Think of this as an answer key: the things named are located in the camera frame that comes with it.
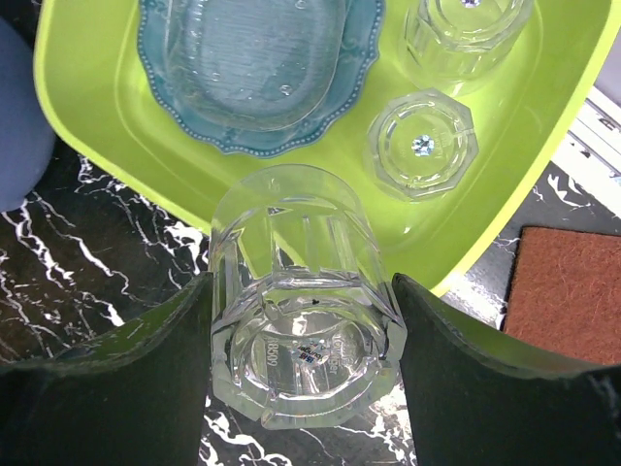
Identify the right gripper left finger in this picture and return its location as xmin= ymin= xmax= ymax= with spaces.
xmin=1 ymin=273 xmax=212 ymax=465

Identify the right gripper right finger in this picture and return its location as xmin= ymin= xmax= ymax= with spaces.
xmin=392 ymin=274 xmax=620 ymax=465

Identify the clear glass tumbler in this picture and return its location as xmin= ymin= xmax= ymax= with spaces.
xmin=209 ymin=164 xmax=408 ymax=430
xmin=363 ymin=88 xmax=479 ymax=203
xmin=399 ymin=0 xmax=535 ymax=97

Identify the clear glass bowl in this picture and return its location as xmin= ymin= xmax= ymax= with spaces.
xmin=164 ymin=0 xmax=349 ymax=131

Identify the teal ceramic plate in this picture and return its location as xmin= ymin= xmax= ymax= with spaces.
xmin=137 ymin=1 xmax=385 ymax=158

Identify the brown scouring pad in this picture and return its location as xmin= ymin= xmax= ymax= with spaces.
xmin=504 ymin=226 xmax=620 ymax=365

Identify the trash bin with black liner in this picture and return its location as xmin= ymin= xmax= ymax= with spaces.
xmin=1 ymin=19 xmax=56 ymax=212

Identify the lime green plastic tub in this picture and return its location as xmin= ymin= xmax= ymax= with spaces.
xmin=34 ymin=1 xmax=620 ymax=294

